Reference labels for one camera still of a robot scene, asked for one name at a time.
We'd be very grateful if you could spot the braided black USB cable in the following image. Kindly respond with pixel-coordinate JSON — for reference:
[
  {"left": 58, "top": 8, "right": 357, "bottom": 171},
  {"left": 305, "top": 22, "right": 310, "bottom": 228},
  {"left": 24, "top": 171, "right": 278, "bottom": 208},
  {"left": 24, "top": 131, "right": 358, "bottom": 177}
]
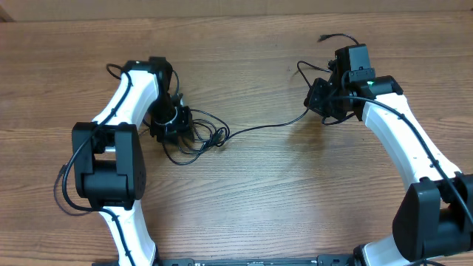
[{"left": 206, "top": 60, "right": 333, "bottom": 147}]

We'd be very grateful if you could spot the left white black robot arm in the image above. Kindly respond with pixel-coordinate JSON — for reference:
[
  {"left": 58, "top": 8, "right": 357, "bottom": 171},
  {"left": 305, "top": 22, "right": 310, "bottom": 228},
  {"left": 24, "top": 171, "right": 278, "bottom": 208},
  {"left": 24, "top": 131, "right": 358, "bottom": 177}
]
[{"left": 59, "top": 57, "right": 194, "bottom": 265}]

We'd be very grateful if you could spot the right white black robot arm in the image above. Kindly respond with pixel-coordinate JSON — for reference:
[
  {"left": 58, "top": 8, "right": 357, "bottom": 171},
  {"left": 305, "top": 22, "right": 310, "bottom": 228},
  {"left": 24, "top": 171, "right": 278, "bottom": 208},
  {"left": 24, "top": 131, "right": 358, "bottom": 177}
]
[{"left": 304, "top": 44, "right": 472, "bottom": 265}]

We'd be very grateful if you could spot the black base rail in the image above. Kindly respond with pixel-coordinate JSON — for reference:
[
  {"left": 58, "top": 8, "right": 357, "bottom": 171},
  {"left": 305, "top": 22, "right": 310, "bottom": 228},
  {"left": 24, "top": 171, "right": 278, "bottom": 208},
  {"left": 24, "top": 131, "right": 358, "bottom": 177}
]
[{"left": 92, "top": 253, "right": 421, "bottom": 266}]

